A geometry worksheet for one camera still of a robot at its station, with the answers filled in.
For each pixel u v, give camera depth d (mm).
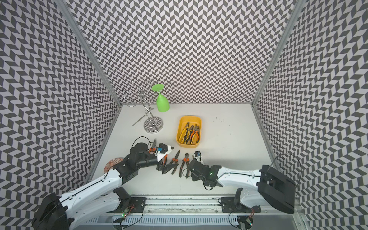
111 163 832
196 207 733
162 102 880
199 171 625
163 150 608
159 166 650
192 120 1050
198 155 753
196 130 990
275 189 414
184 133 980
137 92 807
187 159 885
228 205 736
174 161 867
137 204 717
